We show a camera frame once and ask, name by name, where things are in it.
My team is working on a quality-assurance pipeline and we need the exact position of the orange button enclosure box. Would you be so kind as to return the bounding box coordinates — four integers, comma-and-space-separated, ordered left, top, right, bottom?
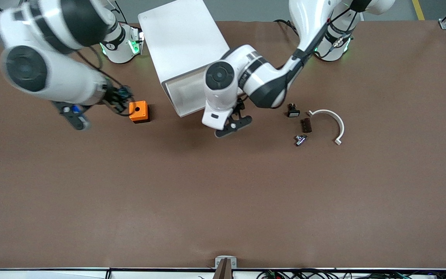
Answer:
129, 101, 150, 124

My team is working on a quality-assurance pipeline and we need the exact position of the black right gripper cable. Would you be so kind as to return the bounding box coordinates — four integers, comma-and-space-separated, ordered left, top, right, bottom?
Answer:
74, 45, 133, 117

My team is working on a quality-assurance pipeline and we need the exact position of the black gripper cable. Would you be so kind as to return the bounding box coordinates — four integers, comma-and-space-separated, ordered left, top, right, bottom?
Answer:
74, 45, 133, 117
314, 7, 358, 53

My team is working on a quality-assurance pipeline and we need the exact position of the black right arm base cable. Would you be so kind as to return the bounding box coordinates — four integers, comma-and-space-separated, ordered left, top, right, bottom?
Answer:
111, 0, 143, 32

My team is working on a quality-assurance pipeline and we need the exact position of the black arm base cable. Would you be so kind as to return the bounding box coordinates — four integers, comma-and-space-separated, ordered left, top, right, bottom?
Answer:
273, 19, 298, 34
111, 0, 143, 32

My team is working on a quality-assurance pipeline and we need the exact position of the black left arm base cable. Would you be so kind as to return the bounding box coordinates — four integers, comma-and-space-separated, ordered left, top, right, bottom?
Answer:
273, 19, 298, 34

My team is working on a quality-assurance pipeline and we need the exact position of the white curved plastic bracket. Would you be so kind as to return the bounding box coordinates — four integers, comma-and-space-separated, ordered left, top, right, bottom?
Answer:
307, 109, 345, 146

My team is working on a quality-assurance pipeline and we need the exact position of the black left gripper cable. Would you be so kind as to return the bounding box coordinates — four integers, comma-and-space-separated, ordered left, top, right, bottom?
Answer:
314, 7, 358, 53

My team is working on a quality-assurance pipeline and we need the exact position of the grey metal bracket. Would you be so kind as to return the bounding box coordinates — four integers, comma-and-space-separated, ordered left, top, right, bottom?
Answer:
215, 256, 237, 269

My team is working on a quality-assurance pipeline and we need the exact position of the brown tapered post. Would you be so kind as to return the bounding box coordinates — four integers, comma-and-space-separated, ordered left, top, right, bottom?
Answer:
212, 259, 233, 279

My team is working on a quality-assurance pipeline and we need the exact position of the black cable bundle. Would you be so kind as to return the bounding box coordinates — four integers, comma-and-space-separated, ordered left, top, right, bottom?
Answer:
256, 269, 446, 279

